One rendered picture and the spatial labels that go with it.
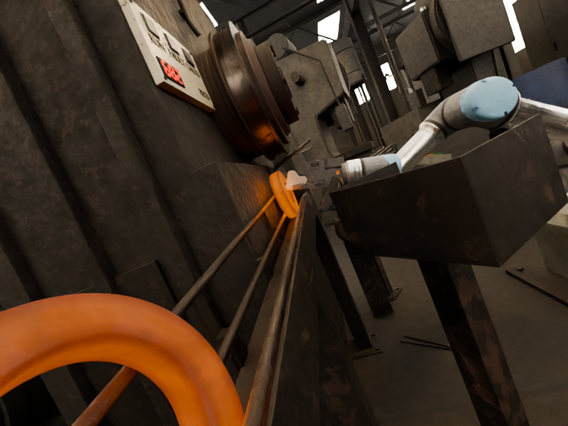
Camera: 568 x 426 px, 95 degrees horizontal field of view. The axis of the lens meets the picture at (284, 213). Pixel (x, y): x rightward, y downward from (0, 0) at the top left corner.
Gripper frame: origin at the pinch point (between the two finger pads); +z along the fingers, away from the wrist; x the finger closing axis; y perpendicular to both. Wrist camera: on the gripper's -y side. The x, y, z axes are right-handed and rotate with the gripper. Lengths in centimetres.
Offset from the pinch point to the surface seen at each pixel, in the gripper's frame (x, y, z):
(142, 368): 68, -8, 1
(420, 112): -368, 67, -172
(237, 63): 5.2, 37.2, 6.7
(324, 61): -275, 136, -31
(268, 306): 46.0, -15.0, -2.4
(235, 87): 5.2, 31.2, 8.6
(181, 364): 67, -8, -2
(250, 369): 58, -16, -3
